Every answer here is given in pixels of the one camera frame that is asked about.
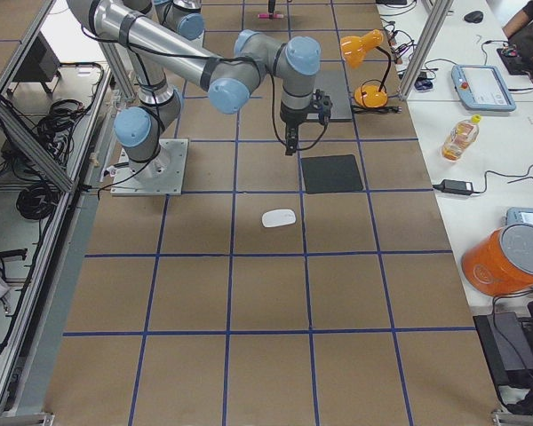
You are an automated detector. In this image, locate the silver laptop notebook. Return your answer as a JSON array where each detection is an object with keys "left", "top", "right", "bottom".
[{"left": 315, "top": 70, "right": 353, "bottom": 122}]

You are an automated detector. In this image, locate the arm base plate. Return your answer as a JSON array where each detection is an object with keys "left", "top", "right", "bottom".
[{"left": 109, "top": 138, "right": 189, "bottom": 196}]

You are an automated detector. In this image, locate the white computer mouse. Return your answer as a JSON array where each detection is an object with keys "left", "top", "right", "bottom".
[{"left": 261, "top": 209, "right": 297, "bottom": 228}]

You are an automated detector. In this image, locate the aluminium frame post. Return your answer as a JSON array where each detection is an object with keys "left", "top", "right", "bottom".
[{"left": 398, "top": 0, "right": 453, "bottom": 101}]

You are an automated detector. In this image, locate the blue teach pendant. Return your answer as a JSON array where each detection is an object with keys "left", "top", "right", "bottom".
[
  {"left": 505, "top": 207, "right": 533, "bottom": 225},
  {"left": 450, "top": 65, "right": 516, "bottom": 112}
]

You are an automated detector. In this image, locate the orange bucket grey lid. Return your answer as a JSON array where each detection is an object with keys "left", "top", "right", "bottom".
[{"left": 461, "top": 223, "right": 533, "bottom": 296}]

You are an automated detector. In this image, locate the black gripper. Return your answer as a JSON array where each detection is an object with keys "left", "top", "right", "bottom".
[{"left": 267, "top": 0, "right": 332, "bottom": 155}]

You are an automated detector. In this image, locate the yellow juice bottle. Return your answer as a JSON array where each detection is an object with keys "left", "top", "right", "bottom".
[{"left": 442, "top": 114, "right": 482, "bottom": 161}]

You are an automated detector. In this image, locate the black power adapter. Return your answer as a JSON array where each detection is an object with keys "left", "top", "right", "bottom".
[{"left": 433, "top": 179, "right": 474, "bottom": 196}]

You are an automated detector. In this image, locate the black mousepad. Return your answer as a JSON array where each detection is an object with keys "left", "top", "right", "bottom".
[{"left": 300, "top": 154, "right": 363, "bottom": 194}]

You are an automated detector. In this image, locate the orange desk lamp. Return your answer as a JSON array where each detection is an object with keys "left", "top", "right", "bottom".
[{"left": 339, "top": 29, "right": 402, "bottom": 114}]

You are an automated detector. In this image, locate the pink marker pen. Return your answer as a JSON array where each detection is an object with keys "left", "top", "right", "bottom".
[{"left": 257, "top": 12, "right": 284, "bottom": 20}]

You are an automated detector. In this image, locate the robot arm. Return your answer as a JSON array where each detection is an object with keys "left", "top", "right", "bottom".
[
  {"left": 68, "top": 1, "right": 331, "bottom": 184},
  {"left": 152, "top": 0, "right": 205, "bottom": 41}
]

